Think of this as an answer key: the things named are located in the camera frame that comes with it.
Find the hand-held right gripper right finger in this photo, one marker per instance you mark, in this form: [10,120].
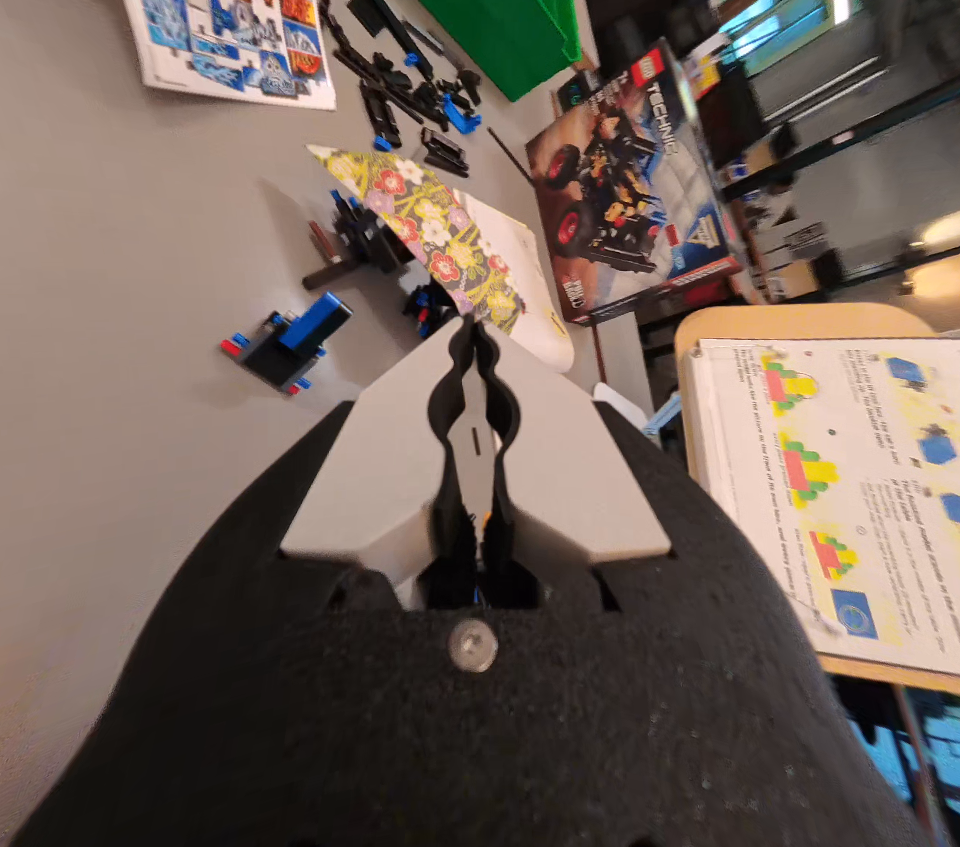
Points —
[577,487]

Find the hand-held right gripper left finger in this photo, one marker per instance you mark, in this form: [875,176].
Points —
[352,487]

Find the pile of black lego parts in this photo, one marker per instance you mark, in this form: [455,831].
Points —
[390,89]

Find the blue black lego subassembly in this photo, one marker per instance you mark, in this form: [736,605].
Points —
[300,337]

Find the lego instruction booklet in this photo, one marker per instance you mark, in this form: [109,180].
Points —
[532,277]

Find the black lego vehicle chassis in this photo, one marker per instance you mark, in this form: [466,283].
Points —
[367,239]

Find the lego set box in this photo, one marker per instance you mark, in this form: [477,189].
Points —
[630,187]

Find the long black lego axle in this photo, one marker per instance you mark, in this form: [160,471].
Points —
[511,153]

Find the blue curved lego piece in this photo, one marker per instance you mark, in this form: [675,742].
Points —
[459,116]

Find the white stand with instruction board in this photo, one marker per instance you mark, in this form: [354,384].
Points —
[750,322]

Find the floral patterned cloth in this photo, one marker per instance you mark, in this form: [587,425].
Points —
[427,217]

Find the printed instruction sheet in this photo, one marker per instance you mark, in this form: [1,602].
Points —
[862,487]

